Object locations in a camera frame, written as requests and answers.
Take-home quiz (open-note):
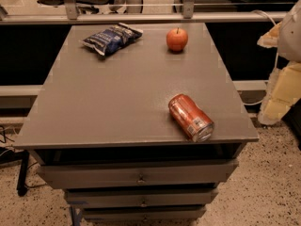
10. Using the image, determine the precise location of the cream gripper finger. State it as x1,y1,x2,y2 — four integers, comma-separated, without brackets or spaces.
258,61,301,125
257,23,281,48

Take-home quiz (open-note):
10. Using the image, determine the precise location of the red coke can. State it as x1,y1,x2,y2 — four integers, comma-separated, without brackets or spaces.
168,94,214,142

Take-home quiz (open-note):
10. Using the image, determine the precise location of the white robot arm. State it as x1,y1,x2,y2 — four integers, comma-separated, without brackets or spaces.
257,0,301,125

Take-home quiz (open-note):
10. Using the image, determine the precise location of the red apple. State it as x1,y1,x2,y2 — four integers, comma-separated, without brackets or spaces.
166,27,188,52

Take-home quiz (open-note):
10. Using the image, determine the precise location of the middle grey drawer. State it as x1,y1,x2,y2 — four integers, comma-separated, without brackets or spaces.
65,188,218,208

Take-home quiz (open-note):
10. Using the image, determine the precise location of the grey drawer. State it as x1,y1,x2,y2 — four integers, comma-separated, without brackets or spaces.
65,188,218,208
38,159,238,189
83,205,206,222

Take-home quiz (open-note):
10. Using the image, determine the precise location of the blue chip bag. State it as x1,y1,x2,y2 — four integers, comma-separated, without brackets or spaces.
82,23,143,57

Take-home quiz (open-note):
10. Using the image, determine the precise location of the bottom grey drawer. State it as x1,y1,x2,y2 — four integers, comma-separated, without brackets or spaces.
83,205,206,222

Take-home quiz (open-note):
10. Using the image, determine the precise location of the top grey drawer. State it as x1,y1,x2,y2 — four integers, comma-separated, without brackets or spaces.
38,159,238,189

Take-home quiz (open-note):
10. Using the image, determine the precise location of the grey drawer cabinet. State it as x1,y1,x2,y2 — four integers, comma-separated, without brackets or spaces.
13,23,260,226

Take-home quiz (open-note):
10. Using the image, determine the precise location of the grey metal railing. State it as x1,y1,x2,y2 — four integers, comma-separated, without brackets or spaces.
0,0,286,24

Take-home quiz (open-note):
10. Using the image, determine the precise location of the black stand leg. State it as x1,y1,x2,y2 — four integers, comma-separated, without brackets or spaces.
17,151,29,197

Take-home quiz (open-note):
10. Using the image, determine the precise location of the white cable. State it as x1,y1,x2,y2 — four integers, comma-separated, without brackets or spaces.
243,9,280,107

